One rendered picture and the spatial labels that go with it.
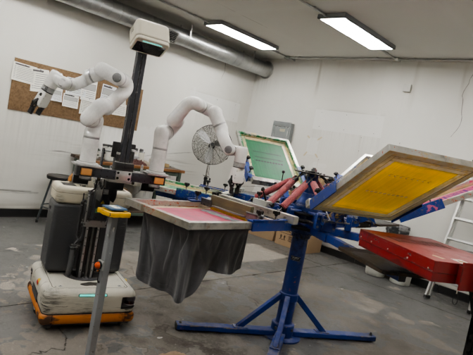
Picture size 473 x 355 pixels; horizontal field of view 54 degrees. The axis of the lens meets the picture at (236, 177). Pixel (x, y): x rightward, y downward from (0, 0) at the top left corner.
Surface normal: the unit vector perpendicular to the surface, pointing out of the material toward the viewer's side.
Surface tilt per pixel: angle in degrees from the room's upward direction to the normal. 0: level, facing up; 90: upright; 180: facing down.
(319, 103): 90
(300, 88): 90
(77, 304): 90
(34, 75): 87
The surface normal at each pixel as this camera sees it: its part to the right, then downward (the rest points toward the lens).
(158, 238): -0.66, -0.02
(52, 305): 0.50, 0.16
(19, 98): 0.71, 0.18
